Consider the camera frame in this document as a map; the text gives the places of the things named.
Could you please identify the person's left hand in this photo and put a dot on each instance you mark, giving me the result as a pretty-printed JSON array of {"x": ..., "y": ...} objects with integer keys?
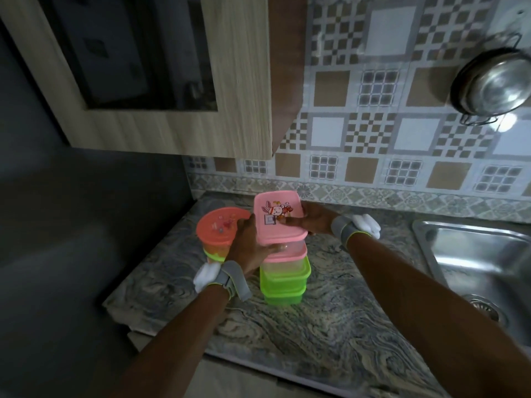
[{"x": 244, "y": 248}]

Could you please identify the person's right hand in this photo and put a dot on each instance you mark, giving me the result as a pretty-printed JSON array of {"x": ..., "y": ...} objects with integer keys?
[{"x": 317, "y": 221}]

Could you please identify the green round lid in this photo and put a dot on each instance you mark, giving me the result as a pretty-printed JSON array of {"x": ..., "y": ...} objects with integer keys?
[{"x": 213, "y": 256}]

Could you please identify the orange round lid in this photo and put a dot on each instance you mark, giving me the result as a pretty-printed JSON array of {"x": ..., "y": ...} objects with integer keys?
[{"x": 215, "y": 225}]

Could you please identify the green rectangular giraffe lid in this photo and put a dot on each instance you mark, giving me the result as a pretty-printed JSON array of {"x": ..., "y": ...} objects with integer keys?
[
  {"x": 286, "y": 291},
  {"x": 290, "y": 276}
]

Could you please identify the wooden cabinet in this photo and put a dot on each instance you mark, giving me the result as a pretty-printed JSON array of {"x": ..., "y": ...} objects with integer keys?
[{"x": 240, "y": 99}]

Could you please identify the person's left forearm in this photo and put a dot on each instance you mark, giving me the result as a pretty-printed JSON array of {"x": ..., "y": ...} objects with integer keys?
[{"x": 174, "y": 352}]

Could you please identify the person's right forearm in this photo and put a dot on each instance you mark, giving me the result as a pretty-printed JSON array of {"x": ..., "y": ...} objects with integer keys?
[{"x": 435, "y": 310}]

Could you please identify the white grey wrist tracker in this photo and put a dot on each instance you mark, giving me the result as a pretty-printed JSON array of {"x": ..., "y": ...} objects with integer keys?
[
  {"x": 367, "y": 225},
  {"x": 205, "y": 277}
]

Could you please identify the steel sink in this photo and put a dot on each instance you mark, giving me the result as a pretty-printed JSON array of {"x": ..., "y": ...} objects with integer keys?
[{"x": 477, "y": 256}]

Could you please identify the steel sink drain strainer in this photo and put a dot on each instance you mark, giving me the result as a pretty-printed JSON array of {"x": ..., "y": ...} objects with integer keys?
[{"x": 487, "y": 308}]

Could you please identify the steel pan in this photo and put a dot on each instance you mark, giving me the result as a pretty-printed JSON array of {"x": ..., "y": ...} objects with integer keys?
[{"x": 493, "y": 84}]

